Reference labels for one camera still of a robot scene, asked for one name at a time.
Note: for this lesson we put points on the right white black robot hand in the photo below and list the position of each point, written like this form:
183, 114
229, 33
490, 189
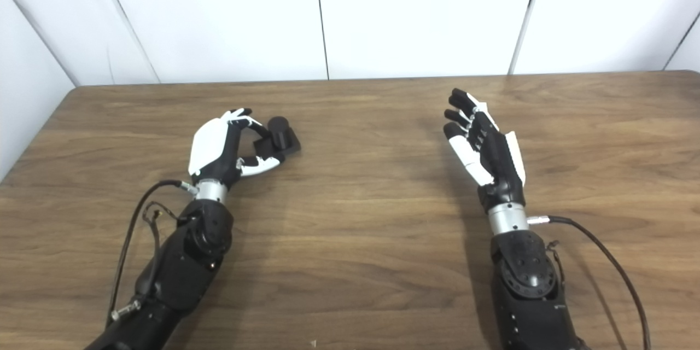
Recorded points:
497, 167

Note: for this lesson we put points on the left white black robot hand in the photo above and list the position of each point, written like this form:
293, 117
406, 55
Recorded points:
210, 145

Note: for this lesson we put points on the black peg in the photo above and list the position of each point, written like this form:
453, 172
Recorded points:
284, 139

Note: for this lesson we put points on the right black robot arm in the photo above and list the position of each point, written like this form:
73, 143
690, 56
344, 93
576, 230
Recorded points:
530, 306

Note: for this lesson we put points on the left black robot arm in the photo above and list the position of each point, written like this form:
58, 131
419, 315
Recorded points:
186, 262

